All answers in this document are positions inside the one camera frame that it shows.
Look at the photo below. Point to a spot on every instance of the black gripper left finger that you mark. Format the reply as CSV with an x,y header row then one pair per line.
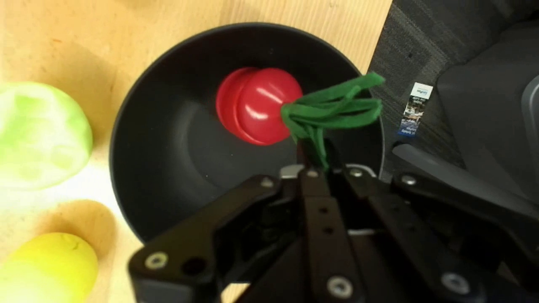
x,y
312,164

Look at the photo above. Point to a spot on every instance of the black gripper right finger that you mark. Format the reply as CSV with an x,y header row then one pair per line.
x,y
349,175

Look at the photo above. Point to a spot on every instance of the red toy radish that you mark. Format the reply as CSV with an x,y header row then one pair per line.
x,y
264,106

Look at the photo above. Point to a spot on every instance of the yellow green toy apple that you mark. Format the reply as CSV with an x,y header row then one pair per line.
x,y
51,268

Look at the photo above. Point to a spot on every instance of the grey office chair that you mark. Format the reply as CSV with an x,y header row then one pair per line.
x,y
492,106

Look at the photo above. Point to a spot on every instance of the black bowl with pepper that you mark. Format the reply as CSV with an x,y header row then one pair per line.
x,y
168,152

